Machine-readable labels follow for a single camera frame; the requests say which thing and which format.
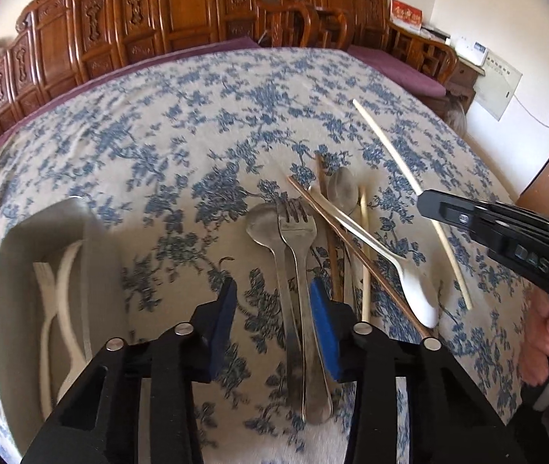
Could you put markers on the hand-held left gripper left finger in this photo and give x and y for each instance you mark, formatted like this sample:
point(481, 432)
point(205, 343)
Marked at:
point(221, 328)

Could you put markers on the carved wooden sofa bench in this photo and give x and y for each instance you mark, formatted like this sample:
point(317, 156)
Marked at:
point(182, 5)

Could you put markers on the light bamboo chopstick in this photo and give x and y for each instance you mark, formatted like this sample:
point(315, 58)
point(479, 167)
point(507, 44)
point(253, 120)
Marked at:
point(364, 222)
point(390, 147)

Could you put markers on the metal spoon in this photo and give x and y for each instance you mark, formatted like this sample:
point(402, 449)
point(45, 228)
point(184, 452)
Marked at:
point(343, 189)
point(262, 227)

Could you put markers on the metal fork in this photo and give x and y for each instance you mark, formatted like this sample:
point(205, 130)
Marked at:
point(298, 246)

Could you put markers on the white utensil organizer tray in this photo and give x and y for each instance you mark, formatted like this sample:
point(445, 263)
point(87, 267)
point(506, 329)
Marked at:
point(105, 251)

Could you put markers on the purple armchair cushion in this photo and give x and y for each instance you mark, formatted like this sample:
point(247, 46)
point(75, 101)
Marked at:
point(400, 72)

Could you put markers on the white plastic fork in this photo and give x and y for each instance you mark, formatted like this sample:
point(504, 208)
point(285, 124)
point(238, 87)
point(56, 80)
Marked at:
point(44, 309)

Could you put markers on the white box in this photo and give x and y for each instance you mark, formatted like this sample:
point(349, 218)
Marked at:
point(472, 52)

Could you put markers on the wooden side table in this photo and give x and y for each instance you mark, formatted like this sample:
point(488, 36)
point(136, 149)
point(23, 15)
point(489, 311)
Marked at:
point(463, 80)

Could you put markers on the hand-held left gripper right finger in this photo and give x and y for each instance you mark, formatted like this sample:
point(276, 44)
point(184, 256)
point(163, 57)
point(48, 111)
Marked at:
point(325, 328)

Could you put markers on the wall chart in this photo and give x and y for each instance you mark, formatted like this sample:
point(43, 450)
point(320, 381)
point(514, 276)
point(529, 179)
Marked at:
point(497, 84)

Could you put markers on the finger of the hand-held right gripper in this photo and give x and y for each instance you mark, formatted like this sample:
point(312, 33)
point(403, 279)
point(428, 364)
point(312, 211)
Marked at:
point(448, 209)

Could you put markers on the blue floral tablecloth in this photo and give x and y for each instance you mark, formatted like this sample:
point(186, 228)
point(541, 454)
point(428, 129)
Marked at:
point(182, 106)

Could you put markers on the brown wooden chopstick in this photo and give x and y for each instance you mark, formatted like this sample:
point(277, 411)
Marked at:
point(380, 283)
point(321, 174)

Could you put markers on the white plastic spoon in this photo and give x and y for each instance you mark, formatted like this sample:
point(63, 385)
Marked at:
point(65, 275)
point(419, 299)

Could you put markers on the red calendar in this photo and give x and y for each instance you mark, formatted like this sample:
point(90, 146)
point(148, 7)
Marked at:
point(406, 13)

